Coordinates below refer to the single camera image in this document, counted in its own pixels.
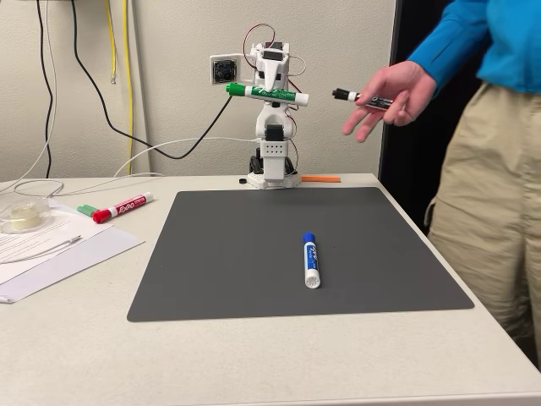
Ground green dry erase marker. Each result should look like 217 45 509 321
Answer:
224 82 309 107

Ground black dry erase marker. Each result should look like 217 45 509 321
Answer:
331 87 396 111

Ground blue dry erase marker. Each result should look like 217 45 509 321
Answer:
301 231 322 290

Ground red dry erase marker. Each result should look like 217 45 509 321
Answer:
90 191 154 225

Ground person's hand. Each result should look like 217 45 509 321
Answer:
341 60 439 143

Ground dark door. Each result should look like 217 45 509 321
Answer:
379 0 487 238

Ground dark grey mat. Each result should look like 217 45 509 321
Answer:
126 186 477 323

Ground blank white paper sheet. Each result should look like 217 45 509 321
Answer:
0 226 145 305

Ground person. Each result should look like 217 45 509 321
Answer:
424 0 541 370

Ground printed white paper sheet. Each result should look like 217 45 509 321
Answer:
0 198 115 287

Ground red servo wire bundle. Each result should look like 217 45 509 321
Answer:
242 23 309 80

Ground white gripper camera mount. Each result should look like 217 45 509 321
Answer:
210 53 254 85

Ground thick white cable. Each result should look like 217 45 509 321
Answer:
112 136 263 178

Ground thick black cable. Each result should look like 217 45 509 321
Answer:
70 0 233 161

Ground long yellow cable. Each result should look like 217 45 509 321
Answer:
122 0 134 177

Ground short yellow cable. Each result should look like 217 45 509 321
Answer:
104 0 117 85

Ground thin black cable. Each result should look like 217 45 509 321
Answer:
36 0 57 178

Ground white charging cable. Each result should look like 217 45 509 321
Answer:
0 234 82 266

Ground thin grey cable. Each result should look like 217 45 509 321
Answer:
0 0 67 200

